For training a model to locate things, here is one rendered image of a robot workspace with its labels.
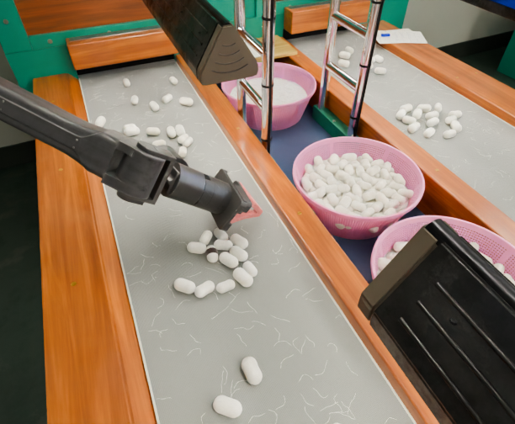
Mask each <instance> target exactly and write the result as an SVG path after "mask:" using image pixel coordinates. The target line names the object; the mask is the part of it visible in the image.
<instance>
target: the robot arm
mask: <svg viewBox="0 0 515 424"><path fill-rule="evenodd" d="M0 120H1V121H2V122H4V123H6V124H8V125H11V126H13V127H14V128H16V129H18V130H21V131H23V132H24V133H26V134H28V135H30V136H32V137H34V138H35V139H37V140H40V141H42V142H44V143H46V144H47V145H49V146H52V147H54V148H56V149H57V150H59V151H61V152H63V153H65V154H66V155H68V156H69V157H70V158H72V159H73V160H75V161H76V162H78V163H79V164H80V165H82V166H83V167H84V168H85V169H86V170H87V171H88V172H90V173H92V174H94V175H96V176H98V177H100V178H102V180H101V183H103V184H105V185H107V186H109V187H111V188H113V189H115V190H117V193H116V194H117V196H118V197H119V198H121V199H123V200H124V201H127V202H130V203H133V204H139V205H143V204H144V203H148V204H154V205H155V203H156V202H157V200H158V197H159V195H160V193H161V194H162V196H165V197H167V198H170V199H174V200H177V201H179V202H182V203H185V204H189V205H192V206H194V207H197V208H200V209H204V210H207V211H209V212H210V213H211V214H212V216H213V218H214V220H215V223H216V224H217V226H218V228H219V230H222V231H228V229H229V228H230V227H231V224H232V223H235V222H237V221H239V220H244V219H248V218H253V217H258V216H260V214H261V213H262V212H263V210H262V209H261V208H260V206H259V205H258V204H257V202H256V201H255V200H254V199H253V197H252V196H251V194H250V193H249V192H248V191H247V190H246V189H245V187H244V186H243V185H242V183H240V182H238V181H234V183H233V182H232V181H231V179H230V178H229V176H228V174H227V172H228V171H227V170H224V169H222V168H221V169H220V170H219V171H218V172H217V174H216V175H215V177H214V178H213V177H211V176H210V175H207V174H205V173H202V172H200V171H197V170H195V169H193V168H191V167H189V166H188V163H187V162H186V161H185V160H184V159H183V158H182V157H181V156H180V155H179V154H178V153H177V152H176V151H175V150H174V149H173V148H172V147H171V146H167V145H160V146H155V145H153V144H150V143H147V142H145V141H142V140H136V139H134V138H133V137H131V138H130V137H128V136H126V135H123V134H121V133H119V132H118V131H116V130H109V129H106V128H103V127H100V126H97V125H94V124H92V123H89V122H87V121H86V120H83V119H80V118H78V117H77V116H76V115H74V114H71V113H69V112H67V111H66V110H64V109H61V108H59V107H58V106H56V105H54V104H53V103H50V102H48V101H46V100H44V99H43V98H40V97H38V96H37V95H35V94H33V93H31V92H29V91H27V90H25V89H23V88H21V87H19V86H17V85H16V84H14V83H12V82H10V81H8V80H6V79H4V78H2V77H0ZM251 207H253V208H254V210H251V209H250V208H251Z"/></svg>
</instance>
